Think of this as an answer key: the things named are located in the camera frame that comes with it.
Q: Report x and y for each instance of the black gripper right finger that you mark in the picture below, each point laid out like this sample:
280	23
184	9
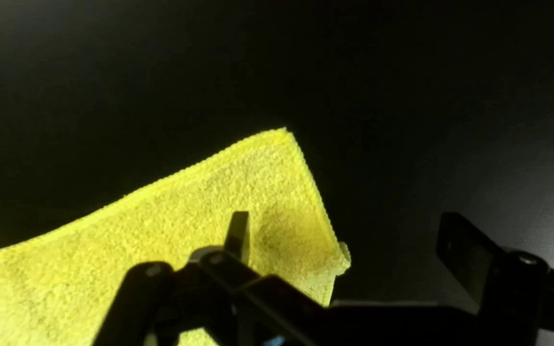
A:
514	288

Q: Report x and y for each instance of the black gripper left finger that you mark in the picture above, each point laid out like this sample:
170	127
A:
216	292

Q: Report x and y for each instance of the yellow microfiber towel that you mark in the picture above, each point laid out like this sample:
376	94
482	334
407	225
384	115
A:
57	288

